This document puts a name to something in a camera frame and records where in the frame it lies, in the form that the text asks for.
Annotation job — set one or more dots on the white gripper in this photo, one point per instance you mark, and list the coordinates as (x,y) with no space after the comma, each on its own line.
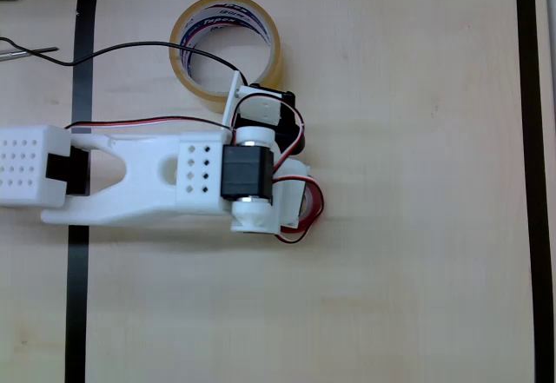
(300,195)

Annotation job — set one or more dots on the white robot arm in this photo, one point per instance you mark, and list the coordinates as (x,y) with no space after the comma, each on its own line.
(143,202)

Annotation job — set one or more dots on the big clear yellowish tape roll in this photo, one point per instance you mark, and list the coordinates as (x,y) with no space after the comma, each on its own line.
(204,98)

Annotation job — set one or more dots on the black webcam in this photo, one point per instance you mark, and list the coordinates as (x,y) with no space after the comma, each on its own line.
(284,137)

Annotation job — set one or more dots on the thin metal tool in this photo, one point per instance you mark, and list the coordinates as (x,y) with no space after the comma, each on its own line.
(39,50)

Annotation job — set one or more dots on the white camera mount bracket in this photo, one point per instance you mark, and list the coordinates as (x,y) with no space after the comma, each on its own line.
(260,109)

